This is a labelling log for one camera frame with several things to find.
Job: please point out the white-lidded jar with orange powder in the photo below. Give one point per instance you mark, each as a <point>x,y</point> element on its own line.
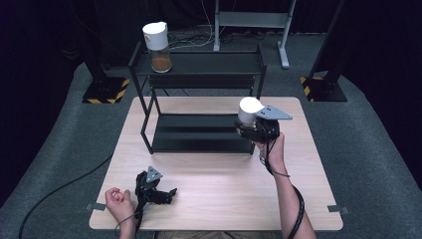
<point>156,36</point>

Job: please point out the person's left hand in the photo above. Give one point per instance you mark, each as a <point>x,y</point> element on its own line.
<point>121,205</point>

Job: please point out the black metal two-tier rack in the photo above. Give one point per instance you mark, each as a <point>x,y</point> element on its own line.
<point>205,63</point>

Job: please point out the person's right hand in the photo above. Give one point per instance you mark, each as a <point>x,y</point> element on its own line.
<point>275,152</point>

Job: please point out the black stand with striped base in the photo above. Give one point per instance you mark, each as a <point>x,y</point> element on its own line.
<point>326,89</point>
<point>104,91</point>

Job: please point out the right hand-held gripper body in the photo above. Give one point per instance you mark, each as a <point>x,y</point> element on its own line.
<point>265,131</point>

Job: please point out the white-lidded glass jar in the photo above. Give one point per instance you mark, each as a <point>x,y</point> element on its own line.
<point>249,109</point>

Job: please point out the grey flat table tab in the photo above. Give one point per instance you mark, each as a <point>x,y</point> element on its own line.
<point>96,207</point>
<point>336,209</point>

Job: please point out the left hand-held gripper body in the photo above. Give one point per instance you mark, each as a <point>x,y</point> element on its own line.
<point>147,192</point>

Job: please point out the grey metal stand frame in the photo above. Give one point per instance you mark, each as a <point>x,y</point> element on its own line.
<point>252,20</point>

